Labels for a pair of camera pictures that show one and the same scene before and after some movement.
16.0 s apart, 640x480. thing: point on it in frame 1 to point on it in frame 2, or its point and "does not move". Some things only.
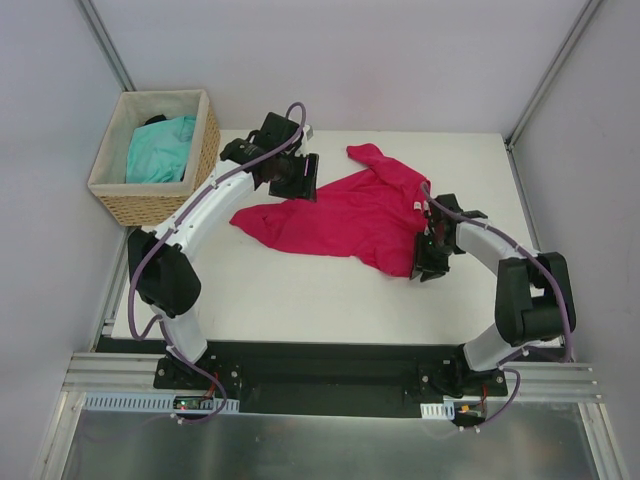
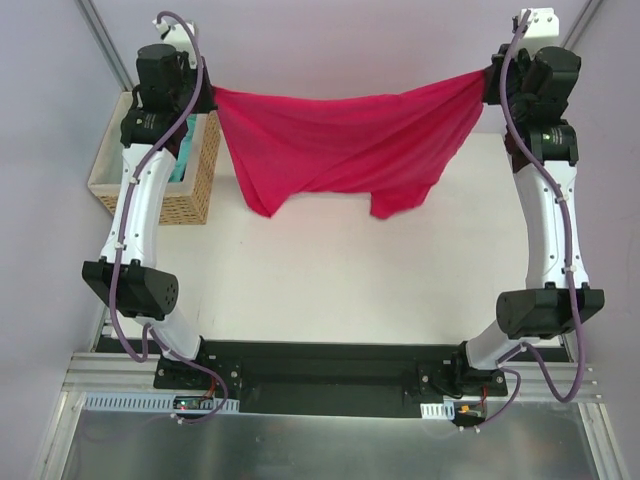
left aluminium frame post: (105, 45) does not move
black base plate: (329, 378) does not move
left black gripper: (304, 176) to (201, 98)
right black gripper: (428, 250) to (495, 86)
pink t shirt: (370, 213) to (402, 145)
